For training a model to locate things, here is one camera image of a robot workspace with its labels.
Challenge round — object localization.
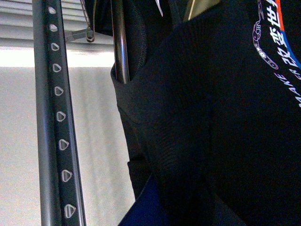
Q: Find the black printed t-shirt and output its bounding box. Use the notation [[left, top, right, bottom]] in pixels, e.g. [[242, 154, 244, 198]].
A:
[[111, 0, 301, 226]]

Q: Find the grey metal drying rack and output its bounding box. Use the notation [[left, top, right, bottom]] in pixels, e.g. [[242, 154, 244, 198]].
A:
[[32, 0, 134, 226]]

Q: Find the bronze metal clothes hanger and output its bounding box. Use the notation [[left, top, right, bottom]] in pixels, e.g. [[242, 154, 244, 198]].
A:
[[80, 0, 97, 43]]

